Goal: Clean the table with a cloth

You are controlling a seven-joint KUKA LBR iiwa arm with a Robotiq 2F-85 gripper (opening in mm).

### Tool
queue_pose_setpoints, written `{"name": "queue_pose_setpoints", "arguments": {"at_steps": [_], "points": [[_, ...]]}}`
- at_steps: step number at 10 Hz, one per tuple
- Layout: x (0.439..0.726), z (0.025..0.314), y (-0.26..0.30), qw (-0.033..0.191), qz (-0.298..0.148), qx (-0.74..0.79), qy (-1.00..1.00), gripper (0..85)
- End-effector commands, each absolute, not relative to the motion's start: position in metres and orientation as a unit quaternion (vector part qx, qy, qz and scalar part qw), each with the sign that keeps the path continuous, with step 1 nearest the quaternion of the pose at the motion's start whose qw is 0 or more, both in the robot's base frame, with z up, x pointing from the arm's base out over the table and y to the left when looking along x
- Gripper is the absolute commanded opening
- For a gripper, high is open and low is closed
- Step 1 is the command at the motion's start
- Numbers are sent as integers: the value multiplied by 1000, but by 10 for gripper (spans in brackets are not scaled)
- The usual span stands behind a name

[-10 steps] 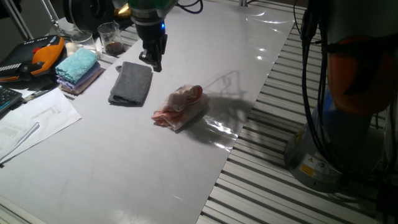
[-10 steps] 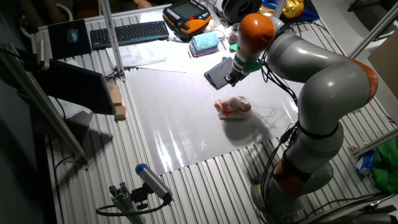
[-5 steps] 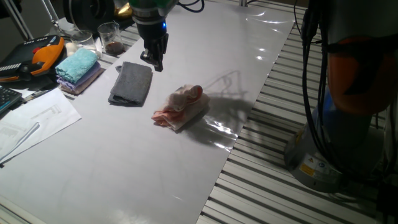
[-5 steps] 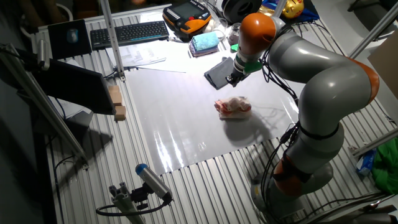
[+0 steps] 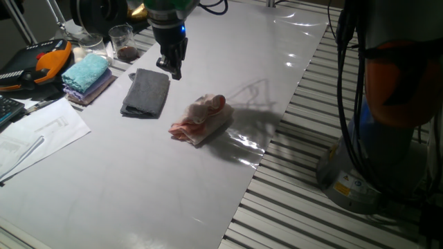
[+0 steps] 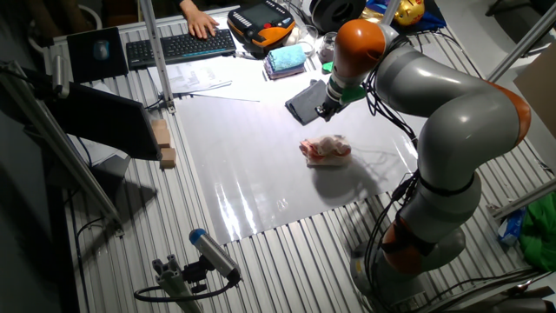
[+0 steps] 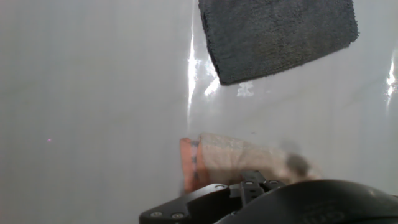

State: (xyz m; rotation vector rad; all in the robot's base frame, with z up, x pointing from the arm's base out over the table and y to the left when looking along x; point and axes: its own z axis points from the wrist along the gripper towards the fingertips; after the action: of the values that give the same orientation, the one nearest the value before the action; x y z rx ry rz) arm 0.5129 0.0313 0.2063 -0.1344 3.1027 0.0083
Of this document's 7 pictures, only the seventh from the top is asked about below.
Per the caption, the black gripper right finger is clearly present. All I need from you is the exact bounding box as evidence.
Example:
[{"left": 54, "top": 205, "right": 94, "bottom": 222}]
[{"left": 214, "top": 179, "right": 398, "bottom": 224}]

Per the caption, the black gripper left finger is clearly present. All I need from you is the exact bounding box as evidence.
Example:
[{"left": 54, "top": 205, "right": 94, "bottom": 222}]
[{"left": 139, "top": 170, "right": 286, "bottom": 224}]

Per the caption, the pink cream cloth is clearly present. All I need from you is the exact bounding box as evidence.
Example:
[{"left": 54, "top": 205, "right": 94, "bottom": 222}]
[{"left": 179, "top": 133, "right": 322, "bottom": 194}]

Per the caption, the dark grey cloth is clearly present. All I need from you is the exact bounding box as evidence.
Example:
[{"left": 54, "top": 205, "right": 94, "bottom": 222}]
[{"left": 198, "top": 0, "right": 359, "bottom": 86}]

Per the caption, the grey plastic table mat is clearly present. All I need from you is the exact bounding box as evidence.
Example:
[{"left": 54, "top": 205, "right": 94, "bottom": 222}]
[{"left": 0, "top": 0, "right": 398, "bottom": 224}]

